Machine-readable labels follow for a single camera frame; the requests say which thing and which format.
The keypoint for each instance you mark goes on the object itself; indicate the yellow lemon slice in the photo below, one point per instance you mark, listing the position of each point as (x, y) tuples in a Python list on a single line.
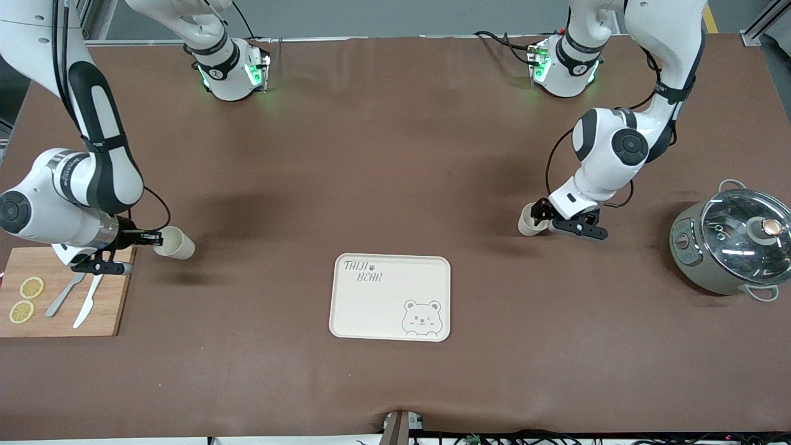
[(21, 311), (31, 287)]

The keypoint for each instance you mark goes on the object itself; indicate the grey-green cooking pot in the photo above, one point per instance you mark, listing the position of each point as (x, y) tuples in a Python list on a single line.
[(689, 259)]

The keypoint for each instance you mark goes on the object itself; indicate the grey plastic knife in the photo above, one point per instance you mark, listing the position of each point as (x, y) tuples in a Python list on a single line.
[(62, 300)]

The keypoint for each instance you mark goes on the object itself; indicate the glass pot lid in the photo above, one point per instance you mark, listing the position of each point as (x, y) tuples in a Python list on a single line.
[(741, 241)]

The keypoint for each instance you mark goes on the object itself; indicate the white plastic cup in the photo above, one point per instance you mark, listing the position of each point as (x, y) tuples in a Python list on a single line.
[(526, 224), (179, 247)]

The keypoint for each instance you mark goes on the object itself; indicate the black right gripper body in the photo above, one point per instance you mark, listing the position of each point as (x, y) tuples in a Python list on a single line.
[(128, 236)]

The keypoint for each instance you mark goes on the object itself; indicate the aluminium frame profile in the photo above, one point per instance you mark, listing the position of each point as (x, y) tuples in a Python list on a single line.
[(91, 21), (755, 31)]

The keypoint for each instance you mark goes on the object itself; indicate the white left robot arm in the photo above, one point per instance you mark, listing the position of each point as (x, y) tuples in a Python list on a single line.
[(602, 167)]

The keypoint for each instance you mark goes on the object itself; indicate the bamboo cutting board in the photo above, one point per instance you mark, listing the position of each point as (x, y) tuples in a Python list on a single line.
[(62, 324)]

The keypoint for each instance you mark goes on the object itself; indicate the white plastic knife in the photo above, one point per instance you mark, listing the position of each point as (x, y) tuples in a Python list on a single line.
[(89, 303)]

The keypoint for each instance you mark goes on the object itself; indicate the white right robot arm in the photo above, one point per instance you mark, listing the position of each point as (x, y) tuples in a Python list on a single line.
[(55, 216)]

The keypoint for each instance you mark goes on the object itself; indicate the cream tray with bear print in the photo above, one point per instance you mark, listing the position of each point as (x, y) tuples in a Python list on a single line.
[(377, 309)]

